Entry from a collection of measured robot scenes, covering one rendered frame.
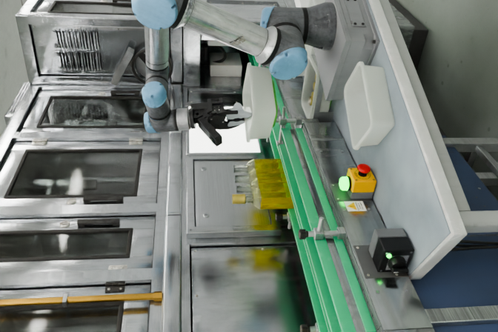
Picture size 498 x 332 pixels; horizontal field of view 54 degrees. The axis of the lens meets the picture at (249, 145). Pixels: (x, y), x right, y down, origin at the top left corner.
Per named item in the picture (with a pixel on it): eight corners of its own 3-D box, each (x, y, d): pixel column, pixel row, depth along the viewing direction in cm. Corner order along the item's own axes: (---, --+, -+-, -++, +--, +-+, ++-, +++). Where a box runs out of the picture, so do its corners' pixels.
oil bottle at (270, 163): (299, 169, 190) (244, 170, 187) (301, 158, 187) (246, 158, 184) (302, 178, 185) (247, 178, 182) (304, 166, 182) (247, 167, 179)
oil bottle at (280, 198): (309, 198, 176) (250, 199, 173) (311, 186, 172) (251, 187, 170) (312, 209, 171) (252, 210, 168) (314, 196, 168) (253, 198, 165)
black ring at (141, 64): (173, 82, 263) (133, 81, 261) (173, 45, 251) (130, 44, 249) (173, 86, 259) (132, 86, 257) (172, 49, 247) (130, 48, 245)
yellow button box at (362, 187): (366, 184, 155) (344, 184, 154) (371, 165, 151) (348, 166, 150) (373, 198, 149) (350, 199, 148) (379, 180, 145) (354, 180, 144)
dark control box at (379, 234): (397, 248, 132) (367, 249, 131) (404, 227, 128) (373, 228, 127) (408, 272, 126) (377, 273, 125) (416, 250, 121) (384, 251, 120)
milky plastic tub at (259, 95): (274, 59, 159) (247, 58, 158) (281, 113, 146) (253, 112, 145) (266, 95, 173) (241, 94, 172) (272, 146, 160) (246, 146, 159)
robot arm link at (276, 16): (300, -2, 156) (258, -2, 154) (307, 24, 148) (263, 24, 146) (294, 30, 165) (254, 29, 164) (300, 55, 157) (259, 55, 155)
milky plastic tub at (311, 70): (320, 103, 206) (300, 102, 205) (328, 53, 193) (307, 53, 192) (330, 124, 192) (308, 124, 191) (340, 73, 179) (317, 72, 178)
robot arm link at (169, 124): (141, 122, 160) (147, 138, 167) (175, 119, 160) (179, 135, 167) (143, 105, 165) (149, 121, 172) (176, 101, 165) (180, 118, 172)
